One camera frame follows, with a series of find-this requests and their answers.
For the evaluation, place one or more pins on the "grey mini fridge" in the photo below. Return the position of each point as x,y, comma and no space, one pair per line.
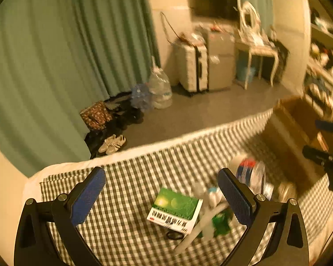
221,59

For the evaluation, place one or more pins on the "white dressing table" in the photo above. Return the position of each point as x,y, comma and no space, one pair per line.
257,51

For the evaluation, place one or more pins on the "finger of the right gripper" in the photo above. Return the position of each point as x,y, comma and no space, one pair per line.
320,158
324,125

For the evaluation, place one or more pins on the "large green curtain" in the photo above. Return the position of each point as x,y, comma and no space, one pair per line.
58,57

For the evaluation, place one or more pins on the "white suitcase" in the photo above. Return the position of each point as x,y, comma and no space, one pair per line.
192,67

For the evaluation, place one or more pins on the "black wall television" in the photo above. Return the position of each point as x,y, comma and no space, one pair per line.
220,9

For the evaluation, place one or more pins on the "blue white wrapped pack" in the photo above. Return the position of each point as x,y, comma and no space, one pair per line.
252,173

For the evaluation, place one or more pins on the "brown patterned bag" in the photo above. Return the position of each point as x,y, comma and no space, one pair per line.
96,116

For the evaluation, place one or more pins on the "black hanging bag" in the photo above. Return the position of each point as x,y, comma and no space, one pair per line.
283,54

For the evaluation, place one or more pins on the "right white sneaker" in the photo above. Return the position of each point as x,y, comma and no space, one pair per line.
117,144

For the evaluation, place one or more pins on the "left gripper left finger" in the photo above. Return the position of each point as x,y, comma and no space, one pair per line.
34,243

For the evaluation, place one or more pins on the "white wardrobe shelving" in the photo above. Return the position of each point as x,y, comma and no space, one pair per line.
306,29

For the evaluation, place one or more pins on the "green white medicine box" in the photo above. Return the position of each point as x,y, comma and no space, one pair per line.
175,211

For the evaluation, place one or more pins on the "green plastic packet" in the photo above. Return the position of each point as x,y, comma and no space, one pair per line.
220,224

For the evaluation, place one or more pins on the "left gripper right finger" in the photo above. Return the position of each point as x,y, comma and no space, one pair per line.
288,244

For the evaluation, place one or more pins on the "white plastic tube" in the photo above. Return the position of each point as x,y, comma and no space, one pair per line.
205,220

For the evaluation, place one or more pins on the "brown cardboard box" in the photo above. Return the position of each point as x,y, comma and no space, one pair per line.
291,127

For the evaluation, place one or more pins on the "blue waste bin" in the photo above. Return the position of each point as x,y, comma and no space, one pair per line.
242,70

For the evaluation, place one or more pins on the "oval white mirror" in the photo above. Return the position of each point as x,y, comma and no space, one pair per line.
249,19

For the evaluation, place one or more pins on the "left white sneaker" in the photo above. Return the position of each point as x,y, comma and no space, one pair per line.
107,142

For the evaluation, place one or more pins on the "large clear water jug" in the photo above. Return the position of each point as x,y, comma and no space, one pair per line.
159,87

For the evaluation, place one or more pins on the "white sneaker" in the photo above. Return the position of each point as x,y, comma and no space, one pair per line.
107,142
117,144

